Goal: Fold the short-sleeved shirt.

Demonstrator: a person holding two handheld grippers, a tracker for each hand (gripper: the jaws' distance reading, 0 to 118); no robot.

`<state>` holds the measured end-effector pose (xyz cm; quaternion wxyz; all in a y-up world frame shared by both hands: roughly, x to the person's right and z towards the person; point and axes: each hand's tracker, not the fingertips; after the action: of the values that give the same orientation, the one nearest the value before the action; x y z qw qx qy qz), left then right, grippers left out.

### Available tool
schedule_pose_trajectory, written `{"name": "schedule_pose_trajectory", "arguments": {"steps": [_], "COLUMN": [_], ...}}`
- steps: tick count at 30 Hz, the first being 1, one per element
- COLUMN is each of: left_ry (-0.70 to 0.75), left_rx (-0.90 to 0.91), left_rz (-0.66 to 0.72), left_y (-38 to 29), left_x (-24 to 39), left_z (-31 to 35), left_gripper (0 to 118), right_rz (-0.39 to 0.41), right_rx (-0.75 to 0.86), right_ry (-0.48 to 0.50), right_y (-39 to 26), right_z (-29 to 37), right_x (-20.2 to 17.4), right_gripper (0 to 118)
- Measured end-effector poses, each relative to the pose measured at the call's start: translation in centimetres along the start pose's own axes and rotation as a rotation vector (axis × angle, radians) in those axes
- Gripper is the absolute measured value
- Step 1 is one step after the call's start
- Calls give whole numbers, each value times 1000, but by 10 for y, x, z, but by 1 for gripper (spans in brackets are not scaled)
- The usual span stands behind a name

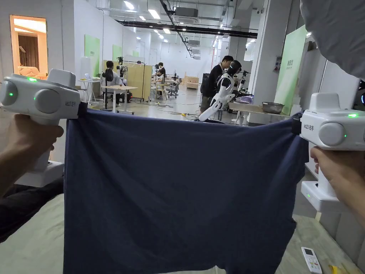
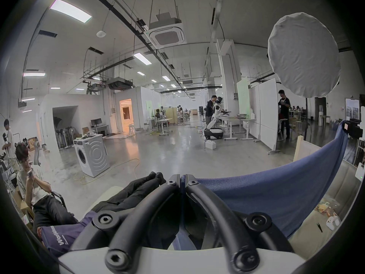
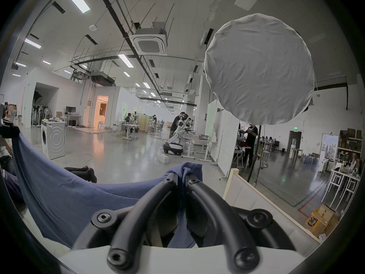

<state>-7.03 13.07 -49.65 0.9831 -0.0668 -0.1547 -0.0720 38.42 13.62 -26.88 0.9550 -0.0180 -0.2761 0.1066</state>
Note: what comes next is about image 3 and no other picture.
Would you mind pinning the white wheeled robot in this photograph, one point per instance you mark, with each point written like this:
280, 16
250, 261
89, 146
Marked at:
174, 147

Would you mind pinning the brown carton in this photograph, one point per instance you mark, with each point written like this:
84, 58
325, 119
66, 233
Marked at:
320, 220

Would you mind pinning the shelf with cartons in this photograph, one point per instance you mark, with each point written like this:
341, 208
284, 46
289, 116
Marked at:
349, 144

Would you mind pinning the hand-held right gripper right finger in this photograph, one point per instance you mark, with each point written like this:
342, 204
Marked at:
211, 210

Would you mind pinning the white floor box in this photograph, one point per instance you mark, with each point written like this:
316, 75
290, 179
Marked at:
164, 158

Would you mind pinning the desk with monitor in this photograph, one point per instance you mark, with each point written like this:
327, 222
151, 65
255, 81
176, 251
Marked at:
71, 116

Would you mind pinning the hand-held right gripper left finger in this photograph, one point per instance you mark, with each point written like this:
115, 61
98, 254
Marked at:
159, 207

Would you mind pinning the dark blue shirt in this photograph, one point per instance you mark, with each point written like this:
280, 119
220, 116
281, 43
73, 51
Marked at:
57, 195

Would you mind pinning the white table with clutter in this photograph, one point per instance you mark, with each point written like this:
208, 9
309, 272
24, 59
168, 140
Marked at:
343, 178

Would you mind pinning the white washing machine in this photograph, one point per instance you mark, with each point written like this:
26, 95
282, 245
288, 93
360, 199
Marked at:
52, 140

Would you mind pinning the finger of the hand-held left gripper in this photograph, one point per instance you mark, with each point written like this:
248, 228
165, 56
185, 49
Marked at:
8, 131

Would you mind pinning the white height-adjustable table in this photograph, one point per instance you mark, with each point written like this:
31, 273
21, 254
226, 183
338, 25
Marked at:
199, 143

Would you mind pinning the round white studio lamp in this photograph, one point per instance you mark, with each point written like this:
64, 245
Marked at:
256, 67

